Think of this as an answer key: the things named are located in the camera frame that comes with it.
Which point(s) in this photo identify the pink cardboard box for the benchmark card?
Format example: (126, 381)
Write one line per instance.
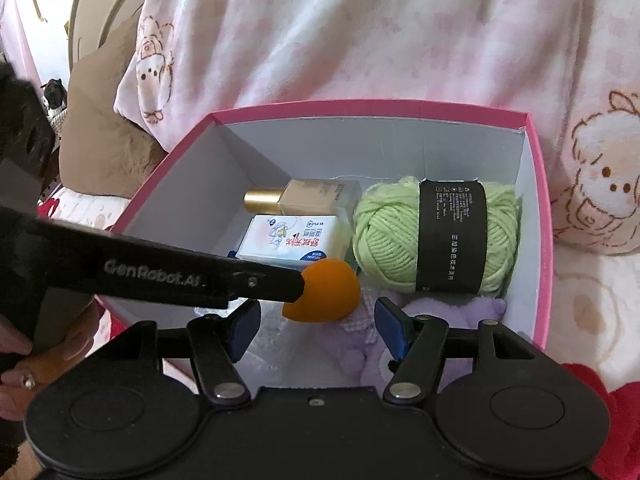
(234, 165)

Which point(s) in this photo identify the bear print bed blanket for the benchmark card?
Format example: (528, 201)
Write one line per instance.
(594, 329)

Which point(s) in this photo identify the bedside table with clutter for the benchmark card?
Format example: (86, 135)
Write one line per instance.
(54, 101)

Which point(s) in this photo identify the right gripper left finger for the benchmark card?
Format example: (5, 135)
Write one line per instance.
(218, 343)

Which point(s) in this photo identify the person's left hand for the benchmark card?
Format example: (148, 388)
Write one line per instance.
(32, 373)

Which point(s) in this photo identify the brown pillow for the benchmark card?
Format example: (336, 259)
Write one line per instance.
(101, 152)

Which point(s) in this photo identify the green yarn ball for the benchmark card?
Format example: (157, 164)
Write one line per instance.
(453, 237)

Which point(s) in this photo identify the beige bed headboard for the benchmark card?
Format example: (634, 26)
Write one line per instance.
(91, 21)

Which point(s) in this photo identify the orange makeup sponge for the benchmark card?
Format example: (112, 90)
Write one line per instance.
(331, 292)

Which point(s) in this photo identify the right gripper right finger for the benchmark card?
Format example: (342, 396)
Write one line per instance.
(417, 343)

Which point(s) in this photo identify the pink cartoon pillow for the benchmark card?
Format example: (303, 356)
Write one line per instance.
(572, 64)

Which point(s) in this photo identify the blue wet wipes pack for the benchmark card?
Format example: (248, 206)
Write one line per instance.
(239, 254)

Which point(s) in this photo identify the small white tissue pack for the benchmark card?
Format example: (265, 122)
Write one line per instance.
(294, 241)

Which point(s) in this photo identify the foundation bottle gold cap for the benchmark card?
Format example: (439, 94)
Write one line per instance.
(300, 199)

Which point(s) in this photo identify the purple plush toy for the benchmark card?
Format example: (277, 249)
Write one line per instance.
(371, 341)

